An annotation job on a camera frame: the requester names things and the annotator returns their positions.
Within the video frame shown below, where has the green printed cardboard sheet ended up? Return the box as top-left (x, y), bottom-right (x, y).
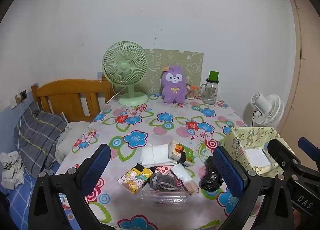
top-left (145, 49), bottom-right (204, 95)

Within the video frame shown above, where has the grey plaid pillow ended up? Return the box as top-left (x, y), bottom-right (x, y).
top-left (14, 102), bottom-right (68, 178)

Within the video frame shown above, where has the yellow printed storage box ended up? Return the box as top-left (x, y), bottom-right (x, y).
top-left (223, 125), bottom-right (295, 177)

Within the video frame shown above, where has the grey fabric pouch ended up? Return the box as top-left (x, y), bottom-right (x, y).
top-left (149, 172), bottom-right (182, 192)

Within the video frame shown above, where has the white bed quilt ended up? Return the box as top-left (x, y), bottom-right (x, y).
top-left (55, 121), bottom-right (90, 164)

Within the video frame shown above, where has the black plastic bag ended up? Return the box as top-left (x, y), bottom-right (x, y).
top-left (199, 156), bottom-right (224, 192)

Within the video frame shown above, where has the white tissue pack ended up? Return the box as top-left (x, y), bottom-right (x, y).
top-left (244, 149), bottom-right (272, 168)

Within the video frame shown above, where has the beige door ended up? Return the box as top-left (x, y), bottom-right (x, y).
top-left (280, 0), bottom-right (320, 150)

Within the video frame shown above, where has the blue checked bed sheet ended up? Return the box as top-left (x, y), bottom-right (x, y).
top-left (0, 167), bottom-right (83, 230)

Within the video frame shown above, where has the white charging cable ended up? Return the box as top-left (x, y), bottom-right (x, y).
top-left (15, 95), bottom-right (33, 195)

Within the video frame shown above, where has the wooden bed headboard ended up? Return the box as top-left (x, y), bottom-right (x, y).
top-left (31, 74), bottom-right (114, 123)

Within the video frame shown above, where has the glass mug jar green lid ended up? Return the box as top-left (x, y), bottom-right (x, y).
top-left (199, 71), bottom-right (220, 105)

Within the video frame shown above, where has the cotton swab jar orange lid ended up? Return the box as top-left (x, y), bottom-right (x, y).
top-left (186, 83), bottom-right (200, 100)

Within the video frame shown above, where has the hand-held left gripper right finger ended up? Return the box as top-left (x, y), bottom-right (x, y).
top-left (212, 146), bottom-right (283, 230)

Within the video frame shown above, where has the purple plush toy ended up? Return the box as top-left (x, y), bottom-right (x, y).
top-left (161, 65), bottom-right (188, 103)

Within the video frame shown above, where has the pink cartoon packet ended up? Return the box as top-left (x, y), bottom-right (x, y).
top-left (154, 165), bottom-right (173, 173)

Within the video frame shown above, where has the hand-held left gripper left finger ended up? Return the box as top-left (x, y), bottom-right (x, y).
top-left (27, 144), bottom-right (112, 230)

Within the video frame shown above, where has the green orange tissue packet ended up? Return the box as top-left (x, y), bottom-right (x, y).
top-left (168, 140), bottom-right (195, 166)

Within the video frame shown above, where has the crumpled white cloth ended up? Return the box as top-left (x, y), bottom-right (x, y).
top-left (0, 151), bottom-right (24, 190)

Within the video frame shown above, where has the floral tablecloth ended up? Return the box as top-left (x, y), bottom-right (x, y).
top-left (54, 93), bottom-right (275, 230)

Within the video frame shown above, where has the white beige stocking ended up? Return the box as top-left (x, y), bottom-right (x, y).
top-left (172, 164), bottom-right (200, 197)

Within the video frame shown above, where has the white cloth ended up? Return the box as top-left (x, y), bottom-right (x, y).
top-left (139, 144), bottom-right (173, 167)
top-left (0, 151), bottom-right (24, 190)

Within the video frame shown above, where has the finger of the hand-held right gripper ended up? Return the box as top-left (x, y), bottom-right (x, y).
top-left (267, 139), bottom-right (297, 185)
top-left (298, 137), bottom-right (320, 169)

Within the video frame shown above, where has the white fan cable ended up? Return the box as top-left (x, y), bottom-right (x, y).
top-left (109, 87), bottom-right (126, 104)

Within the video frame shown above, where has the white standing fan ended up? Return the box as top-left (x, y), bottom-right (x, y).
top-left (244, 92), bottom-right (285, 129)

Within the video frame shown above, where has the yellow cartoon tissue packet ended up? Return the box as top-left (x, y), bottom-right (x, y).
top-left (118, 164), bottom-right (153, 195)

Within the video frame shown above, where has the green desk fan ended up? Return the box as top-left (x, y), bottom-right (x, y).
top-left (102, 41), bottom-right (150, 106)

